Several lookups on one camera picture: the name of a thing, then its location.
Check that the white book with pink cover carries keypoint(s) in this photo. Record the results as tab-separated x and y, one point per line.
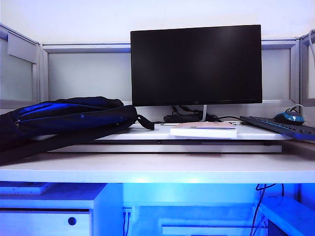
204	132

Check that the dark blue backpack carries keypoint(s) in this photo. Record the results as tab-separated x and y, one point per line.
61	118

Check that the white desk riser board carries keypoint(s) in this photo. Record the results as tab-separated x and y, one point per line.
147	148

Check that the silver monitor stand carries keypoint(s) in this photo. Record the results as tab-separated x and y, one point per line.
204	113

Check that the black computer monitor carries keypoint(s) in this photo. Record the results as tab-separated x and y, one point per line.
197	66

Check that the black keyboard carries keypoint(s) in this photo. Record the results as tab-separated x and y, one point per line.
283	126

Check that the blue and black mouse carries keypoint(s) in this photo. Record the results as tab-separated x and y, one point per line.
290	118

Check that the round drawer lock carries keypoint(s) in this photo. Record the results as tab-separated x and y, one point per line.
72	221

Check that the white drawer cabinet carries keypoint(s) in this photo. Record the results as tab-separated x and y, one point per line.
49	221

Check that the flat white board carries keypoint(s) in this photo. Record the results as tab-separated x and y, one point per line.
22	189

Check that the white low shelf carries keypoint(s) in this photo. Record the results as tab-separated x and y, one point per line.
288	211

